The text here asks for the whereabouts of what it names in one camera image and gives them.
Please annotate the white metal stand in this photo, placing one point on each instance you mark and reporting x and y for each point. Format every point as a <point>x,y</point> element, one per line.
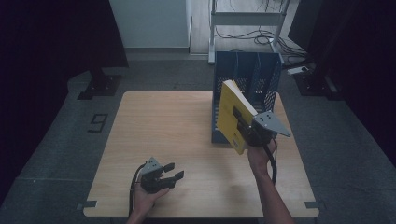
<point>246,18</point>

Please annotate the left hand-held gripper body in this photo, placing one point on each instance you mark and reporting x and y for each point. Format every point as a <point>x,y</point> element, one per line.
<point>152,180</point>

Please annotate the white power strip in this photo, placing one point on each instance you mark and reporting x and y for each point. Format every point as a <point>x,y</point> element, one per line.
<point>297,70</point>

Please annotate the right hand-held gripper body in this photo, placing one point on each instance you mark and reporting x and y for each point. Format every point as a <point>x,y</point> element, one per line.
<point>267,124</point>

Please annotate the dark curtain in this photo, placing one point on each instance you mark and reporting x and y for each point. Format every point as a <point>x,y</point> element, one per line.
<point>46,46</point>
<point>367,62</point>

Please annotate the person's left hand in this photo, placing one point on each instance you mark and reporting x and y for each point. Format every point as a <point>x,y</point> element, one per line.
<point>146,200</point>

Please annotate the black stand base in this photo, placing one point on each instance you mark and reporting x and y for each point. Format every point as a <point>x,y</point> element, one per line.
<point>101,87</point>
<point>313,84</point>

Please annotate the blue file rack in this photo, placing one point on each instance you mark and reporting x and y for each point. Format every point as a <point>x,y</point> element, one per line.
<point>264,81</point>

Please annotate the yellow book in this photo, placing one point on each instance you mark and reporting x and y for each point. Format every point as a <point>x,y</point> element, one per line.
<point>229,109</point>

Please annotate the white board panel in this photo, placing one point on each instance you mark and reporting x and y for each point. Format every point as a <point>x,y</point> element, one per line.
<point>152,23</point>

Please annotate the person's right hand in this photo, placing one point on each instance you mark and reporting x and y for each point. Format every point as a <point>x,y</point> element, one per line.
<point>260,158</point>

